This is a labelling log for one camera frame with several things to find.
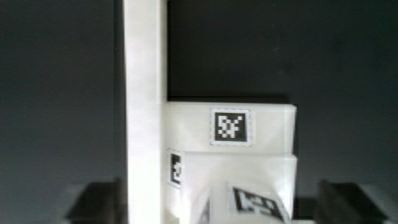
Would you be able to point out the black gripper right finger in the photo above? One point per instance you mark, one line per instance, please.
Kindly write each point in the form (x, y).
(355, 204)

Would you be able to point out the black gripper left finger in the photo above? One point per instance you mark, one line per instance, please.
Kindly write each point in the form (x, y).
(99, 207)

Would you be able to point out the white front fence bar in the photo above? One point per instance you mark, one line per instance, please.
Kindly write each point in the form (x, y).
(145, 68)

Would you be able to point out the white lamp base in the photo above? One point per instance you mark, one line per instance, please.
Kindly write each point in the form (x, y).
(230, 146)

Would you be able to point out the white lamp bulb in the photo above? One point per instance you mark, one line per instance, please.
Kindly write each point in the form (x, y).
(241, 204)

